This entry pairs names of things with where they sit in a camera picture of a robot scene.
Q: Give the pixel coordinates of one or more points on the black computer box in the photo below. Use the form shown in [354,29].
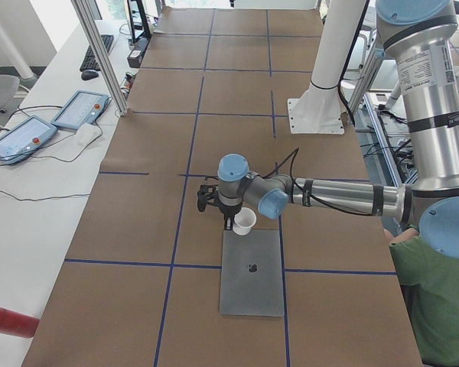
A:
[137,53]

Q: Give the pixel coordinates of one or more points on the white plastic cup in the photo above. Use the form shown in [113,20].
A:
[243,221]

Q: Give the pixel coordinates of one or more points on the white metal base plate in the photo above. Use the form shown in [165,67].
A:
[314,117]

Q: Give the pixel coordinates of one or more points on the grey closed laptop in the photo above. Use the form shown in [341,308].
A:
[251,276]

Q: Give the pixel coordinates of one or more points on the black computer mouse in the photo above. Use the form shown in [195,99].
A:
[89,75]

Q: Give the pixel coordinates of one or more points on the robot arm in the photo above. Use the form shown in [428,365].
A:
[415,34]

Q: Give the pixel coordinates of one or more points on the white camera mast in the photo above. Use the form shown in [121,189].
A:
[344,19]

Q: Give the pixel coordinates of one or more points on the aluminium frame post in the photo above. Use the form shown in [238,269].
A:
[90,29]

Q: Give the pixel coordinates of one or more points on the white cloth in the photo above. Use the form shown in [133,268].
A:
[86,134]

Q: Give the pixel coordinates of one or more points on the teach pendant far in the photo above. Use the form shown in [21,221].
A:
[84,107]

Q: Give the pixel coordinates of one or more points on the teach pendant near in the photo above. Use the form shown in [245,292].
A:
[23,140]

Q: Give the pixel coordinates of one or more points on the red bottle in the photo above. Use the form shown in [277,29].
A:
[17,324]

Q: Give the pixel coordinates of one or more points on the person in green shirt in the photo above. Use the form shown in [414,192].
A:
[430,286]

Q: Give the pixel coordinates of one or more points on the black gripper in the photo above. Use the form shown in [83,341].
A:
[227,210]

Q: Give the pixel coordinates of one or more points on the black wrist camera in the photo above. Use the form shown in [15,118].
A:
[207,195]

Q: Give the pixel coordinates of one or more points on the teach pendant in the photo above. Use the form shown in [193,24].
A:
[84,107]
[23,140]

